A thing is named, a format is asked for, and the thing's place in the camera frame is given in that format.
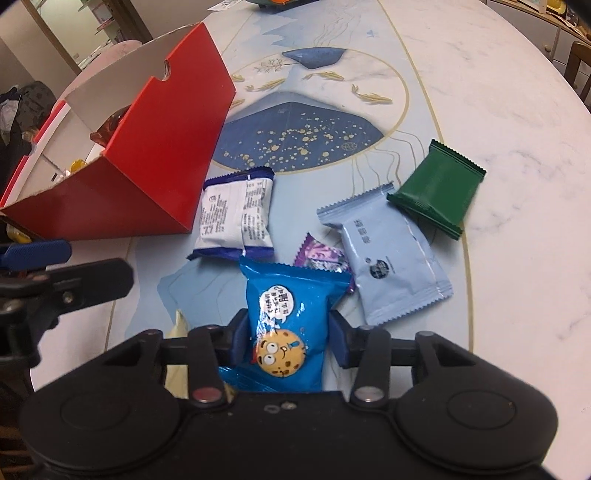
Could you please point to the light blue snack packet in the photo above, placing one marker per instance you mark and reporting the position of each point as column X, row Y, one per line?
column 388, row 263

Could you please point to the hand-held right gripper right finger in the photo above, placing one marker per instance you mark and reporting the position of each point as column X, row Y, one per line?
column 338, row 344

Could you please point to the blue cookie snack packet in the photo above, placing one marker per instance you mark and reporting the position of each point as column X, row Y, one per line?
column 286, row 323

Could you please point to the brown wooden chair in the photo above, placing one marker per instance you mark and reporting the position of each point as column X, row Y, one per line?
column 579, row 67

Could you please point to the red cardboard box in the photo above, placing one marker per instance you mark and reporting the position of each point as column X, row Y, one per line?
column 152, row 175

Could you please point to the dark bag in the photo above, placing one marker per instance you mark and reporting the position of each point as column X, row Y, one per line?
column 27, row 99

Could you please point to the small yellow snack packet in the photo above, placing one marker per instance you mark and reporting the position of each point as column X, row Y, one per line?
column 76, row 165

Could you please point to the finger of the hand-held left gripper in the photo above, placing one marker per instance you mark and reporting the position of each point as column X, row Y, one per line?
column 34, row 254
column 87, row 279

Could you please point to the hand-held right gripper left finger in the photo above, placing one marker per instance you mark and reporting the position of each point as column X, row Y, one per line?
column 241, row 344

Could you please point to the dark green snack packet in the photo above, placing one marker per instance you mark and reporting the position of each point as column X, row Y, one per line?
column 438, row 189

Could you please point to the white navy snack packet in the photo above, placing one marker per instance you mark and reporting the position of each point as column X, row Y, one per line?
column 235, row 217

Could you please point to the purple snack packet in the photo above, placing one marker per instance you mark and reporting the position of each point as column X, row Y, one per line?
column 323, row 256

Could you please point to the white wooden cabinet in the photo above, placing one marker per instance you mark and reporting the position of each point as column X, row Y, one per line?
column 540, row 27

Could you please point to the cream yellow snack packet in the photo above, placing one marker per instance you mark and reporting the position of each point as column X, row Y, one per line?
column 178, row 334

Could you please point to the red-brown foil snack packet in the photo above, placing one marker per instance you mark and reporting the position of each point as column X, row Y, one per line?
column 110, row 129

